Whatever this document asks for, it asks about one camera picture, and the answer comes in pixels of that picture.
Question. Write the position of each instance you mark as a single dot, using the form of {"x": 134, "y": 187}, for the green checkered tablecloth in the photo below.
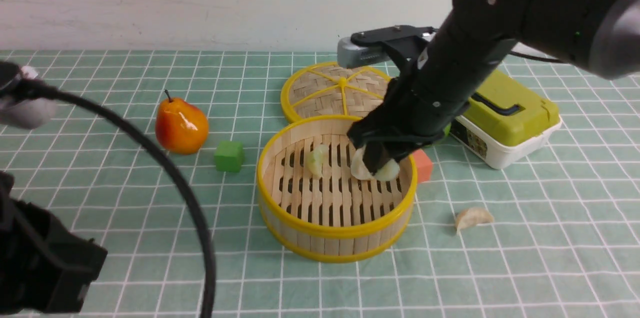
{"x": 564, "y": 242}

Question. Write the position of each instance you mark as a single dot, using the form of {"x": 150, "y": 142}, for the greenish dumpling front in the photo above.
{"x": 358, "y": 170}

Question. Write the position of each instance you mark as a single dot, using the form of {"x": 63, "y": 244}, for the pale dumpling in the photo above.
{"x": 471, "y": 217}
{"x": 315, "y": 159}

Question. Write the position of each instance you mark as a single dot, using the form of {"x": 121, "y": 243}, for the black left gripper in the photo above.
{"x": 44, "y": 267}

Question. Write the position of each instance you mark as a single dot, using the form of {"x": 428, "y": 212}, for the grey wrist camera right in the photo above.
{"x": 397, "y": 44}

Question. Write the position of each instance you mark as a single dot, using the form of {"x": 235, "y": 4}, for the green lidded white box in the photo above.
{"x": 505, "y": 121}

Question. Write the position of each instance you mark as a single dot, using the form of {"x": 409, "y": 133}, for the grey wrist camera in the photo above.
{"x": 19, "y": 112}
{"x": 397, "y": 44}

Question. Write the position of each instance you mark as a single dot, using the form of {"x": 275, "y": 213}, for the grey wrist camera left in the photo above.
{"x": 19, "y": 112}

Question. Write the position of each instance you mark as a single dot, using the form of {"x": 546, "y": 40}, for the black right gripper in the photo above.
{"x": 412, "y": 115}

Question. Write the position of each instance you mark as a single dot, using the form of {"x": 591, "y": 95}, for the bamboo steamer tray yellow rim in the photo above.
{"x": 336, "y": 218}

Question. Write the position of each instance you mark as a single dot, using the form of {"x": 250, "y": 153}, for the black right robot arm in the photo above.
{"x": 598, "y": 36}

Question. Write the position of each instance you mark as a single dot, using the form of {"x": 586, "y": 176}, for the green cube block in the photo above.
{"x": 229, "y": 156}

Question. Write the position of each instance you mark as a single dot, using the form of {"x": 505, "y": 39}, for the woven bamboo steamer lid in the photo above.
{"x": 328, "y": 89}

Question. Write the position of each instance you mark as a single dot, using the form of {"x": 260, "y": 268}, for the orange cube block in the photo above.
{"x": 424, "y": 166}

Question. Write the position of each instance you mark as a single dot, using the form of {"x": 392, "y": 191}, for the red orange pear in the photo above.
{"x": 180, "y": 127}

